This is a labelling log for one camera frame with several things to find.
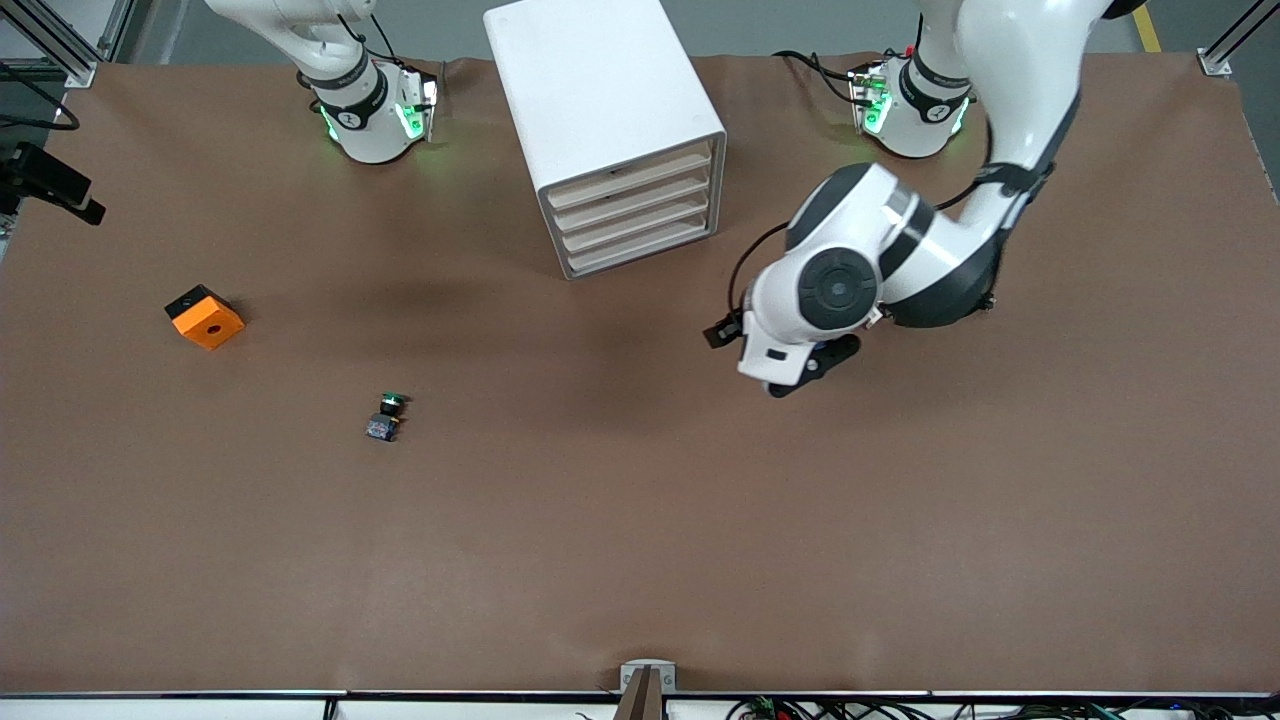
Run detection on beige cabinet drawer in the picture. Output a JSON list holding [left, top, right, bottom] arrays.
[[545, 140, 716, 211], [567, 215, 720, 279], [553, 172, 716, 236], [560, 195, 717, 257]]

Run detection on white drawer cabinet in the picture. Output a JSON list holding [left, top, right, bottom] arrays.
[[483, 0, 728, 281]]

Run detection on green push button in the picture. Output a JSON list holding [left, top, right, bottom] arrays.
[[364, 392, 409, 443]]

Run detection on orange and black box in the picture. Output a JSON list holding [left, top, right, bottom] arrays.
[[164, 284, 246, 351]]

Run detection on brown table cover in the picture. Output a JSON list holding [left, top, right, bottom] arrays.
[[0, 52, 1280, 696]]

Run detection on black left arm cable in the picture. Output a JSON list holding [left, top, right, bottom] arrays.
[[727, 222, 793, 337]]

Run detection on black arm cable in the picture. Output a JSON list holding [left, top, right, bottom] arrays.
[[0, 60, 82, 132], [727, 222, 793, 337]]

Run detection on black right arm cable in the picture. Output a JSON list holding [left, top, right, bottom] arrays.
[[0, 60, 82, 132]]

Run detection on aluminium frame profile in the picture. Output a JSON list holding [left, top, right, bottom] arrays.
[[0, 0, 136, 91], [1197, 0, 1280, 78]]

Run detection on black base cable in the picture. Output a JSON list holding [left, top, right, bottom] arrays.
[[772, 48, 866, 87]]

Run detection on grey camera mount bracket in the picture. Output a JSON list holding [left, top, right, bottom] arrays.
[[613, 660, 678, 720]]

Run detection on black cable bundle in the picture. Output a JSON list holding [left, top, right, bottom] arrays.
[[725, 696, 1280, 720]]

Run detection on white table edge rail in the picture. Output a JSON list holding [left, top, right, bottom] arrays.
[[0, 690, 1280, 720]]

